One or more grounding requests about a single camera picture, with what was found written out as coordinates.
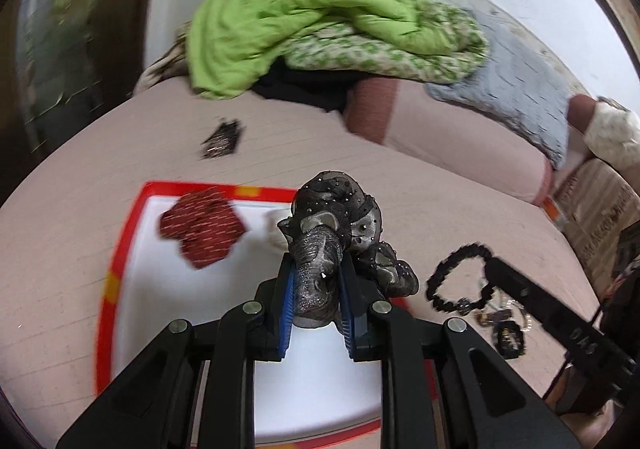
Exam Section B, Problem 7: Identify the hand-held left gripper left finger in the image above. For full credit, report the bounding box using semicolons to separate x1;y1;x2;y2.
55;251;301;449

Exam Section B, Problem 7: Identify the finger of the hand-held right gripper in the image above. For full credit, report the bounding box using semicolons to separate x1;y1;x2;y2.
482;256;568;345

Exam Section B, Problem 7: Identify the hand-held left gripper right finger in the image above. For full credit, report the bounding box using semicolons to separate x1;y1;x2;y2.
337;259;581;449

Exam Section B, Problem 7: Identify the grey sheer scrunchie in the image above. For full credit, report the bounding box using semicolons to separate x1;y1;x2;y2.
277;172;421;330

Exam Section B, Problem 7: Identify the black hair tie with bead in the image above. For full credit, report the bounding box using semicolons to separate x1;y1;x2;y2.
425;241;496;316

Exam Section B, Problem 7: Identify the white tray with red rim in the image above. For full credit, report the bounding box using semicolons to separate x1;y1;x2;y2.
95;180;383;437

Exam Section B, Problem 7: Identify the brown cardboard carton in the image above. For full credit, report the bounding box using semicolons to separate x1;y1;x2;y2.
552;156;640;275

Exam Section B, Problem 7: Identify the red dotted scrunchie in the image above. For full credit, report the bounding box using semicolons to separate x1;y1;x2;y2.
159;186;251;271

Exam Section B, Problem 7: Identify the pink pillow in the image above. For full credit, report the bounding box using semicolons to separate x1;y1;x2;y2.
342;76;553;205

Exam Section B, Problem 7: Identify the brown hair claw clip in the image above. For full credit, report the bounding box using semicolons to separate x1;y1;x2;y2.
200;118;245;160

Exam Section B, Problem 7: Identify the grey quilted blanket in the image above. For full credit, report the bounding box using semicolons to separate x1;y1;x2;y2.
425;9;576;170

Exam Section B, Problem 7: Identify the black cloth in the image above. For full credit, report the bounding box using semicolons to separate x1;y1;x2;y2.
252;64;358;112

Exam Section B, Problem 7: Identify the patterned beige cloth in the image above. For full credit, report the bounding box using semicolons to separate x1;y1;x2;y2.
132;24;191;95

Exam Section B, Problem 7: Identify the green blanket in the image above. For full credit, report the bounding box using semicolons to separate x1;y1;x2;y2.
187;0;488;100

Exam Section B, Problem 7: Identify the wooden door with glass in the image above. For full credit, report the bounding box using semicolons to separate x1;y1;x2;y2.
0;0;168;190

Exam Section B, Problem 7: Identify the white pearl bracelet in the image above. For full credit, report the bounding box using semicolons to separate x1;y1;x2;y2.
500;296;535;335

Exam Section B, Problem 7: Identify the leopard print hair tie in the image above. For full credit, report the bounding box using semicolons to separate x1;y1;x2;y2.
492;321;527;360

